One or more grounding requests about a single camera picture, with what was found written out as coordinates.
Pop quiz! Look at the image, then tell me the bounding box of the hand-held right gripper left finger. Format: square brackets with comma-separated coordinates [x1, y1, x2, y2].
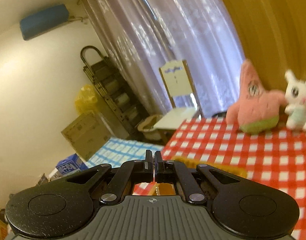
[63, 150, 154, 204]

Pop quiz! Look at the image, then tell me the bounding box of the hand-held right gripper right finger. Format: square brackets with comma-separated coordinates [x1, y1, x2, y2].
[154, 150, 242, 204]

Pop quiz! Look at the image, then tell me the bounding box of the orange plastic tray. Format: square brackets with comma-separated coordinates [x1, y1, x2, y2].
[128, 155, 247, 196]

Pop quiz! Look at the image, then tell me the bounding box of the blue checkered bed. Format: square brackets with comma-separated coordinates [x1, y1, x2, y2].
[85, 137, 165, 170]

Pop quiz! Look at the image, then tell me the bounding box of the beige waste basket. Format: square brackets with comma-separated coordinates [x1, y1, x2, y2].
[137, 114, 163, 140]

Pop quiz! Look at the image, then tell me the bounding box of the cardboard box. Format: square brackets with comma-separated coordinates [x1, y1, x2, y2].
[61, 111, 111, 162]

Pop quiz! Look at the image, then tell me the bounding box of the dark folding rack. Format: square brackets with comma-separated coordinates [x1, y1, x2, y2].
[80, 45, 148, 135]

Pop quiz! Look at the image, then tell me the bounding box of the blue printed carton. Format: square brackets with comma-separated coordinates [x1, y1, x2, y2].
[55, 154, 88, 177]

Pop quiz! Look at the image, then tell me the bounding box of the white wooden chair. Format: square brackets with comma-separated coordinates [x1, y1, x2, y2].
[153, 59, 202, 130]

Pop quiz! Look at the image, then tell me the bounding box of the yellow plastic bag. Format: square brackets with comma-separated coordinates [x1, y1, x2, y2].
[75, 84, 98, 115]

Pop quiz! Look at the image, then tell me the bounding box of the red white checkered tablecloth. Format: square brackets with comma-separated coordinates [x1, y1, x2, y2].
[160, 116, 306, 240]

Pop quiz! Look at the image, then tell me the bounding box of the pink starfish plush toy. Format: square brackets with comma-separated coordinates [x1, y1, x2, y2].
[225, 59, 286, 134]

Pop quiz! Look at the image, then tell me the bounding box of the purple lace curtain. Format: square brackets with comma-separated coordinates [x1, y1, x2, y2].
[79, 0, 246, 120]

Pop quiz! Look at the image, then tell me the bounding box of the white bunny plush toy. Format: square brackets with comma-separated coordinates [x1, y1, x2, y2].
[283, 69, 306, 132]

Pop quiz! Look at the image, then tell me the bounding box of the wooden door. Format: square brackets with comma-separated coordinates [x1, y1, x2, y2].
[213, 0, 306, 93]

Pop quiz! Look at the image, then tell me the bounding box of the blue covered air conditioner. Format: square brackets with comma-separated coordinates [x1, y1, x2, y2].
[20, 4, 69, 40]

